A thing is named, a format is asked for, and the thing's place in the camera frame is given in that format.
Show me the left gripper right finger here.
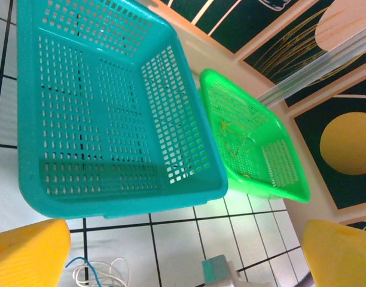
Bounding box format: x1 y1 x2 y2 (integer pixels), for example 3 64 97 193
302 219 366 287

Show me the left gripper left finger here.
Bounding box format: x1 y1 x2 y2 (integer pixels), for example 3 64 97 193
0 218 72 287

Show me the thin white cable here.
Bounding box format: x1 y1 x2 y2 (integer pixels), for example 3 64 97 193
90 257 132 287
72 262 112 287

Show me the thin blue cable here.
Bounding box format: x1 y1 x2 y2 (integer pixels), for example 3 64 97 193
65 256 103 287

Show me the thin yellow cable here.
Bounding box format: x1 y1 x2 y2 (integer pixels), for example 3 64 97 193
218 118 256 158

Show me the teal and white block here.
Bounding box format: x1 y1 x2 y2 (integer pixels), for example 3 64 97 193
200 254 273 287

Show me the green plastic basket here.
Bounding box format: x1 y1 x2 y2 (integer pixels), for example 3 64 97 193
198 68 312 204

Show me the teal plastic basket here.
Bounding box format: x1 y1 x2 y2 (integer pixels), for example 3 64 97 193
15 0 229 219

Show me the aluminium frame post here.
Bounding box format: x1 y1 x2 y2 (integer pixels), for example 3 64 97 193
256 25 366 105

